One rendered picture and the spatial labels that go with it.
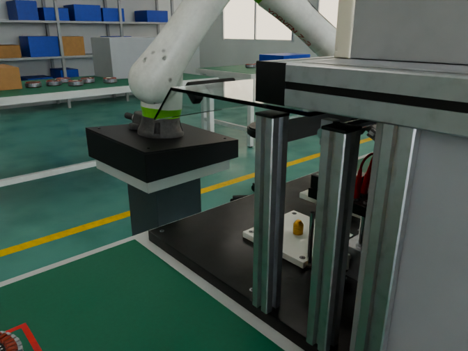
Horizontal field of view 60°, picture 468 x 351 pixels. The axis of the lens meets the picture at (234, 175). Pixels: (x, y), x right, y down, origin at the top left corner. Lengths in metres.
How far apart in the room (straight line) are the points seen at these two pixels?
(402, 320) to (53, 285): 0.54
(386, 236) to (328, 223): 0.07
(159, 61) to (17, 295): 0.65
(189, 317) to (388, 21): 0.47
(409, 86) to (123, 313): 0.50
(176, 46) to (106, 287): 0.64
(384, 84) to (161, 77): 0.79
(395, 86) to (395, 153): 0.06
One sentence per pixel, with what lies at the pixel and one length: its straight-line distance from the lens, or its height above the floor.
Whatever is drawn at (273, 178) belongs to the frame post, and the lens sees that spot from 0.51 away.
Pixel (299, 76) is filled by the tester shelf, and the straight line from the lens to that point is 0.43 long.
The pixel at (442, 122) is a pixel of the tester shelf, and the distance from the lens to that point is 0.36.
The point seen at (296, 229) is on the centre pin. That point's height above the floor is 0.79.
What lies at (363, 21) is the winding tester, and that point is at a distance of 0.52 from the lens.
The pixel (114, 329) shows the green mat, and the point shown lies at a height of 0.75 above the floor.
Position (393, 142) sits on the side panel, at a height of 1.05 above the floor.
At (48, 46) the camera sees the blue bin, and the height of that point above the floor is 0.93.
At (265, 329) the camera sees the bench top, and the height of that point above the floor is 0.75.
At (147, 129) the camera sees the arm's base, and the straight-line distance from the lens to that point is 1.30.
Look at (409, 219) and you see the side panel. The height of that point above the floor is 0.98.
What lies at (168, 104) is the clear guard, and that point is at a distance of 0.68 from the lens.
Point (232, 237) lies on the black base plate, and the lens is 0.80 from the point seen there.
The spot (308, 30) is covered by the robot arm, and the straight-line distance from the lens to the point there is 1.29.
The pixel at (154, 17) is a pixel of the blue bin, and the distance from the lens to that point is 7.59.
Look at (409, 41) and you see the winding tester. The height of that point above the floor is 1.14.
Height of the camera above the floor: 1.15
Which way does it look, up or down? 20 degrees down
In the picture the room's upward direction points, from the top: straight up
